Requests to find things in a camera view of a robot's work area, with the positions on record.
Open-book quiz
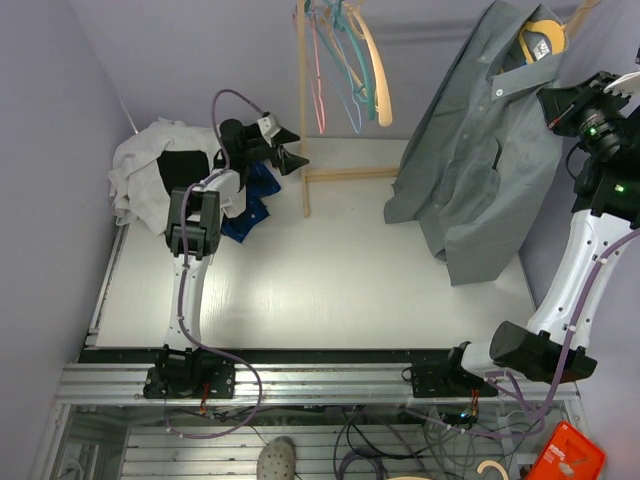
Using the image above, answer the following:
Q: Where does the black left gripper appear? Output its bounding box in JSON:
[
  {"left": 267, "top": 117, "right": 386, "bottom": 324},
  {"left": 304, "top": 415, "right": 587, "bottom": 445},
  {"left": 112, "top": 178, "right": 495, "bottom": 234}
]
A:
[{"left": 245, "top": 130, "right": 313, "bottom": 178}]

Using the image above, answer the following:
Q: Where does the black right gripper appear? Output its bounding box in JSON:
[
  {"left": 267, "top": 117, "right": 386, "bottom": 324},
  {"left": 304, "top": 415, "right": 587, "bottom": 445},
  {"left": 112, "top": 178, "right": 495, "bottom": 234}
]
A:
[{"left": 539, "top": 70, "right": 635, "bottom": 158}]

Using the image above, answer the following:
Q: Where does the yellow hanger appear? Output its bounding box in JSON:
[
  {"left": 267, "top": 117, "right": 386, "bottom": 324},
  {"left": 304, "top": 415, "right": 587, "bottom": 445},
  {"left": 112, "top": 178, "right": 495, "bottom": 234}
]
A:
[{"left": 517, "top": 0, "right": 601, "bottom": 65}]

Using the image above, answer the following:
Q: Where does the grey shirt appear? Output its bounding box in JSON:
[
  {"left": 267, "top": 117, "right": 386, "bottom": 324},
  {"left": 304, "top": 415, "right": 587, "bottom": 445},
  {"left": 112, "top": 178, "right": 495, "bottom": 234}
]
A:
[{"left": 384, "top": 1, "right": 564, "bottom": 286}]

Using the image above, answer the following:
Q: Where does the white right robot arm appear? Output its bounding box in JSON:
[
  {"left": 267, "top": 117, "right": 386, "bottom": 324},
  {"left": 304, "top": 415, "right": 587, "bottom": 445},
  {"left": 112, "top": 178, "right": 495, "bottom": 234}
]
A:
[{"left": 440, "top": 72, "right": 639, "bottom": 396}]

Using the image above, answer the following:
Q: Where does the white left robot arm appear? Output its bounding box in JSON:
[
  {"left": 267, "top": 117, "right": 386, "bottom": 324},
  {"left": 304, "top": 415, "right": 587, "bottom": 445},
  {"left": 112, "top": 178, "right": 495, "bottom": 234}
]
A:
[{"left": 163, "top": 112, "right": 309, "bottom": 354}]

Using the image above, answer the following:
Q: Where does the blue plaid shirt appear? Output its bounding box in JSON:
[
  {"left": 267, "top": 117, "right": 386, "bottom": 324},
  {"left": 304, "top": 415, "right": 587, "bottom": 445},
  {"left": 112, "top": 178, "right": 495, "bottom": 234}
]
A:
[{"left": 221, "top": 163, "right": 281, "bottom": 243}]

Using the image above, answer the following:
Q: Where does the light blue hanger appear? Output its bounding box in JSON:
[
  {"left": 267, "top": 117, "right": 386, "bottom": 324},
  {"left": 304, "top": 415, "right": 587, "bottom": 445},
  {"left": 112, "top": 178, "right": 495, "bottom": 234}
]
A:
[{"left": 314, "top": 1, "right": 371, "bottom": 135}]

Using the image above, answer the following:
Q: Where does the teal hanger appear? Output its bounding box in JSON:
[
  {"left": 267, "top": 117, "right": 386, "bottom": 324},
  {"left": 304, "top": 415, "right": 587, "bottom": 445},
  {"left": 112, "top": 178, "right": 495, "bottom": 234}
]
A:
[{"left": 342, "top": 1, "right": 377, "bottom": 123}]

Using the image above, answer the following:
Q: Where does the natural wooden hanger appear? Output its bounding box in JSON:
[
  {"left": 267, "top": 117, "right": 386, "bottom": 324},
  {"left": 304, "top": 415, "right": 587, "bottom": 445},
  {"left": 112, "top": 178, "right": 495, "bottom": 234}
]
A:
[{"left": 342, "top": 1, "right": 393, "bottom": 127}]

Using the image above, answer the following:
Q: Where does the white shirt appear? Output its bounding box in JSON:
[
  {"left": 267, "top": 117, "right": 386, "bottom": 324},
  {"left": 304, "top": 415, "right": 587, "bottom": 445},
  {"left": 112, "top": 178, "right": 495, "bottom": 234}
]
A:
[{"left": 107, "top": 119, "right": 220, "bottom": 236}]

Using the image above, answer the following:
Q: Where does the beige curved hanger piece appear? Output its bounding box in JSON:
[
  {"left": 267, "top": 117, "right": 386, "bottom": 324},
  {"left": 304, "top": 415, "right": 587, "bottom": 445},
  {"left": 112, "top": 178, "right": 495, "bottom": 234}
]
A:
[{"left": 476, "top": 460, "right": 509, "bottom": 480}]

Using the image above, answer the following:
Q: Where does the wooden clothes rack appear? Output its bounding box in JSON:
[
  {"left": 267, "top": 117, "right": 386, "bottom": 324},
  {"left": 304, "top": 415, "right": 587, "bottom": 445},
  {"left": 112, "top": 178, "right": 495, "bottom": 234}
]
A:
[{"left": 294, "top": 0, "right": 401, "bottom": 219}]

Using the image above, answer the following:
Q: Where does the black garment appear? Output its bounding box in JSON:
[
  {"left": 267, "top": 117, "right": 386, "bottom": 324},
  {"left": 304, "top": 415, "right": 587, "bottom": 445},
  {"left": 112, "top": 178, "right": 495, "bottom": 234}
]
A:
[{"left": 157, "top": 150, "right": 210, "bottom": 194}]

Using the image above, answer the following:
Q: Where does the grey perforated shoe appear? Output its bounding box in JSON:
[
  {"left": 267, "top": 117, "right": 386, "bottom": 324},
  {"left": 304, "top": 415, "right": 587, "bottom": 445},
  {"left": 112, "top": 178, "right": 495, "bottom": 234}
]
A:
[{"left": 256, "top": 436, "right": 296, "bottom": 480}]

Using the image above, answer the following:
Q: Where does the orange plastic case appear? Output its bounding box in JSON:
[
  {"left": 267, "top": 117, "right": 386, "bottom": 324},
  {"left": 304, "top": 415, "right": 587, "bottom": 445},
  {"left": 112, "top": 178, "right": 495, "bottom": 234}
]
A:
[{"left": 526, "top": 421, "right": 607, "bottom": 480}]

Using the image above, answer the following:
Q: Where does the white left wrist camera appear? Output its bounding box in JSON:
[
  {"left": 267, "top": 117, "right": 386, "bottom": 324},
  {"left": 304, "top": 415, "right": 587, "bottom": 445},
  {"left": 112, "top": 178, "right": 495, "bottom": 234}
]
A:
[{"left": 257, "top": 112, "right": 281, "bottom": 144}]

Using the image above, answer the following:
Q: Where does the pink wire hanger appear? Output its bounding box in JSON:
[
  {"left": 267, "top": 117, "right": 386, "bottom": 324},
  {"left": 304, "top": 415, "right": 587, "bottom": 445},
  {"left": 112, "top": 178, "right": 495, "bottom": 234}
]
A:
[{"left": 292, "top": 1, "right": 327, "bottom": 135}]

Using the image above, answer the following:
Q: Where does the aluminium rail frame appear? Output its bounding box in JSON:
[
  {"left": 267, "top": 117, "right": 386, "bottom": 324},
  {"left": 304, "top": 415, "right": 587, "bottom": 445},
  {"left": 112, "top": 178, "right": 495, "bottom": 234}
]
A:
[{"left": 32, "top": 351, "right": 587, "bottom": 479}]

